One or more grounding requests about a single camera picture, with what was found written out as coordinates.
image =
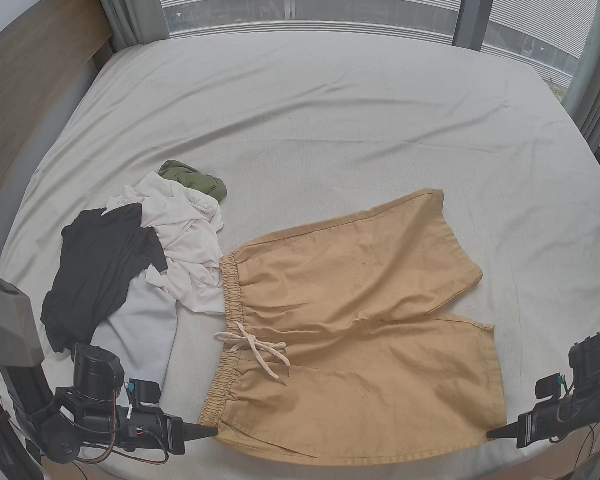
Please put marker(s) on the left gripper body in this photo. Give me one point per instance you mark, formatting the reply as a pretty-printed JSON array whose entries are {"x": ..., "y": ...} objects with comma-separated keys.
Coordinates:
[{"x": 155, "y": 433}]

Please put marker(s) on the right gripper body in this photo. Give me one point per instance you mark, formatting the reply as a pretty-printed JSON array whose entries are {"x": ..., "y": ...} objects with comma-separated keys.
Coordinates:
[{"x": 540, "y": 425}]

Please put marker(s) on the tan shorts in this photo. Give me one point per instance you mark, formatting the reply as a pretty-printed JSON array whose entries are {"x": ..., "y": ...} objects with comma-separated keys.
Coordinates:
[{"x": 360, "y": 328}]

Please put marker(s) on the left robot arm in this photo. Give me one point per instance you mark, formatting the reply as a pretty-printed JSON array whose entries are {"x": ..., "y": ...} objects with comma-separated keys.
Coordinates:
[{"x": 10, "y": 318}]

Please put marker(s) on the bed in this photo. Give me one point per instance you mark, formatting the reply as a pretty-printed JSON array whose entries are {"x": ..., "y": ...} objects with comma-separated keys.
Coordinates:
[{"x": 330, "y": 143}]

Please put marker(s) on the pale blue garment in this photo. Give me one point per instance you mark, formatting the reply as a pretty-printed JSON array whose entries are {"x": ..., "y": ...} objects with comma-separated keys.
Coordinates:
[{"x": 140, "y": 333}]

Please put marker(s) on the black T-shirt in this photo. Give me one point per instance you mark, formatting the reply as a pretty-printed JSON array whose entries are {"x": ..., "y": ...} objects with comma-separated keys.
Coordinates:
[{"x": 100, "y": 268}]

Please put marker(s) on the white garment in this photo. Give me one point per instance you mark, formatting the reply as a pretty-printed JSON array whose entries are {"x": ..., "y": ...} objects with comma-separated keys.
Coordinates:
[{"x": 190, "y": 248}]

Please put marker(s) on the green garment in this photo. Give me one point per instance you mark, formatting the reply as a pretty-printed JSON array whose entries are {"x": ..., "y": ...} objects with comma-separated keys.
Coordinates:
[{"x": 195, "y": 180}]

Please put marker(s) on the window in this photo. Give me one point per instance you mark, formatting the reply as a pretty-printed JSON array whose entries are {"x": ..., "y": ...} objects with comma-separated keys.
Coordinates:
[{"x": 475, "y": 3}]

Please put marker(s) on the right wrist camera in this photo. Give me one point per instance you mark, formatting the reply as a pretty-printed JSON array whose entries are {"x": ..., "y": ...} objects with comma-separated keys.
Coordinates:
[{"x": 550, "y": 387}]

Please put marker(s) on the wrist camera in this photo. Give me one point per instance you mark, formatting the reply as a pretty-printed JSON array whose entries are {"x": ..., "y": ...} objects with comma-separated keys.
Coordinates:
[
  {"x": 145, "y": 390},
  {"x": 550, "y": 387}
]

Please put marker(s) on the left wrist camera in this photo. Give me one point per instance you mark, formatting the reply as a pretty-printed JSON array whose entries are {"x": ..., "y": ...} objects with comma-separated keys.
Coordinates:
[{"x": 145, "y": 390}]

